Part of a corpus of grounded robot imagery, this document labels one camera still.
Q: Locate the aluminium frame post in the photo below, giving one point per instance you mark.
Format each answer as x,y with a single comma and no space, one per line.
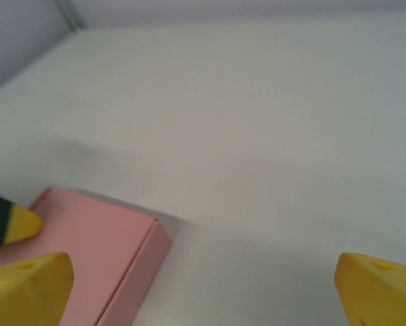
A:
69,15

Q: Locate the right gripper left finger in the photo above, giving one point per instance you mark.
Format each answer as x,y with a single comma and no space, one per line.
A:
23,292

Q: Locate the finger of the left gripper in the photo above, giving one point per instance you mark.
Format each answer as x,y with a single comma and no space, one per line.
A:
9,224

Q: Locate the pink paper box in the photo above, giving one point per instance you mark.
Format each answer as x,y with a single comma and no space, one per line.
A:
101,244

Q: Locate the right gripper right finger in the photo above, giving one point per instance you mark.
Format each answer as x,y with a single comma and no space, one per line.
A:
383,295

